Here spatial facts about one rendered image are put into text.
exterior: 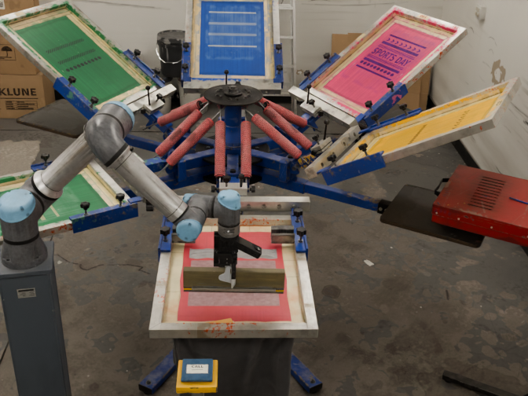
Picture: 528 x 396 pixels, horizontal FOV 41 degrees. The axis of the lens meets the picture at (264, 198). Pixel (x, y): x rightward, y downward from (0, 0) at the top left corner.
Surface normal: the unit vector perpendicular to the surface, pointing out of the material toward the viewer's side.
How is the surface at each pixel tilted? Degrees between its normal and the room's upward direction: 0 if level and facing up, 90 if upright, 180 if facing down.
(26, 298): 90
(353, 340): 0
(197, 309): 0
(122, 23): 90
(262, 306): 0
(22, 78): 89
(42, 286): 90
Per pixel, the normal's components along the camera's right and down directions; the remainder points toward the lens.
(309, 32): 0.04, 0.48
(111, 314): 0.04, -0.88
